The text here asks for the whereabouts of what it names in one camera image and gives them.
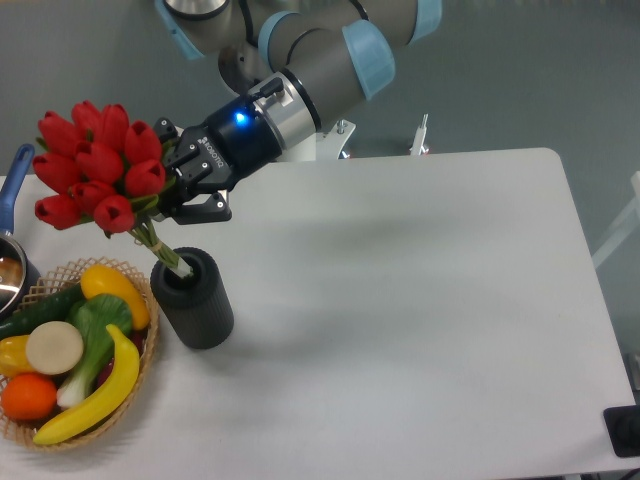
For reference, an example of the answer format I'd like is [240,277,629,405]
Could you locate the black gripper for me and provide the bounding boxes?
[153,97,282,225]

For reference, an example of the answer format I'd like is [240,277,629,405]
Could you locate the red tulip bouquet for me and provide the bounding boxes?
[32,100,194,280]

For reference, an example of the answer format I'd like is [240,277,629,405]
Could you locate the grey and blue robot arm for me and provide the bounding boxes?
[153,1,443,225]

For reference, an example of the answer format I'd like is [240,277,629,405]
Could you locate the dark grey ribbed vase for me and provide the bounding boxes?
[150,247,234,349]

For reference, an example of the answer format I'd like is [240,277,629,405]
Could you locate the yellow lemon squash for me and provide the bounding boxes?
[80,264,150,331]

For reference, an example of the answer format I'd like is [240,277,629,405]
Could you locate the woven wicker basket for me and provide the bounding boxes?
[1,257,160,452]

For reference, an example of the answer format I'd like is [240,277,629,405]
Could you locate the green bok choy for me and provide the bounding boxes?
[57,294,132,410]

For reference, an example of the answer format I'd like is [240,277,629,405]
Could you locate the red fruit in basket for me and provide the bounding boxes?
[95,331,146,388]

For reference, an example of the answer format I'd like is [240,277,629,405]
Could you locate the dark green cucumber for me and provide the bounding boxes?
[1,283,84,340]

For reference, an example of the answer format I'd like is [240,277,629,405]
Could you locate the yellow banana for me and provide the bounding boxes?
[33,324,140,446]

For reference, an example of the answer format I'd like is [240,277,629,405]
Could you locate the beige round disc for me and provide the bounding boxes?
[25,321,84,375]

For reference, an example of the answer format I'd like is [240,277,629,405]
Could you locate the yellow bell pepper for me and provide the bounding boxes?
[0,335,35,378]

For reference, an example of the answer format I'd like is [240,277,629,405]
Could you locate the orange fruit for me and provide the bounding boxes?
[1,373,57,421]

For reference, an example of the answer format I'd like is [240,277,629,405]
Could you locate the black device at edge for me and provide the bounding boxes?
[603,405,640,458]

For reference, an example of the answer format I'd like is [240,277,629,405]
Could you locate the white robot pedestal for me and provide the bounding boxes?
[217,42,357,163]

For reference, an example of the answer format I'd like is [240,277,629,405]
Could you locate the blue handled saucepan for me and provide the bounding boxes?
[1,144,40,321]

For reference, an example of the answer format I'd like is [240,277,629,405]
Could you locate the white frame at right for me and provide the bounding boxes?
[592,171,639,269]

